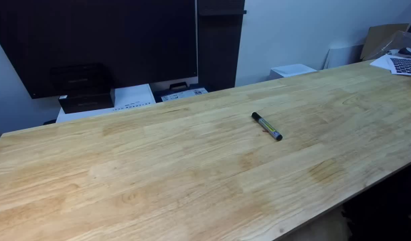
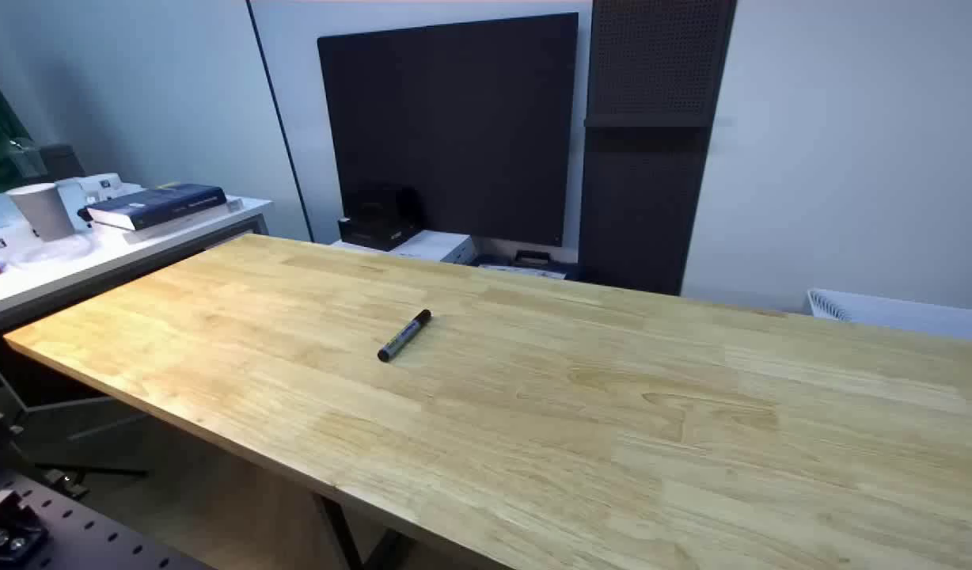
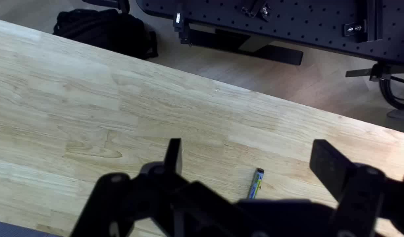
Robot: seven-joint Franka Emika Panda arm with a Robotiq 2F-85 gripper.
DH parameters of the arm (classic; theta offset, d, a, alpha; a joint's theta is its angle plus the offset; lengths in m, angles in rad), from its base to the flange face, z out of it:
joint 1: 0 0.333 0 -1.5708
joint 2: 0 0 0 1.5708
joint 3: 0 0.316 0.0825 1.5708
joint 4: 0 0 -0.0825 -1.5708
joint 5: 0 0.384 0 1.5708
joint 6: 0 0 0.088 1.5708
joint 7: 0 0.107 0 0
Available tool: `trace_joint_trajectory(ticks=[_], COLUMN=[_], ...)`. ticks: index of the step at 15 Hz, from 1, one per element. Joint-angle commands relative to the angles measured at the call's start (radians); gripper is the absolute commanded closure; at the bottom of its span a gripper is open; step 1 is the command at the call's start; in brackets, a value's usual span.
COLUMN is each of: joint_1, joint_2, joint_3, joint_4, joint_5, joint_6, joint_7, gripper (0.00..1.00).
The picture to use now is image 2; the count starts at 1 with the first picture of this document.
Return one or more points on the flat white box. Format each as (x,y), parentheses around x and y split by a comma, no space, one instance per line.
(435,249)

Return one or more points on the black grey whiteboard marker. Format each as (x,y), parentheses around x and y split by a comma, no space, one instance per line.
(403,337)

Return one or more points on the small black box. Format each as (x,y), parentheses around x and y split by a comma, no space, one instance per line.
(378,222)

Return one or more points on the large black monitor screen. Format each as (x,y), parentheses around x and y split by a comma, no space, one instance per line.
(455,114)

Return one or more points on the dark blue hardcover book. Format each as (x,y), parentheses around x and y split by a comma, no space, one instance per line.
(155,204)

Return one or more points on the white side table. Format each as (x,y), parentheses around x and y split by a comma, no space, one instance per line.
(74,267)

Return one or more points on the white cylindrical cup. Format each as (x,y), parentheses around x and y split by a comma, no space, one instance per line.
(42,211)

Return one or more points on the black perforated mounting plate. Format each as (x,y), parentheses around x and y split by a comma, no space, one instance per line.
(77,534)

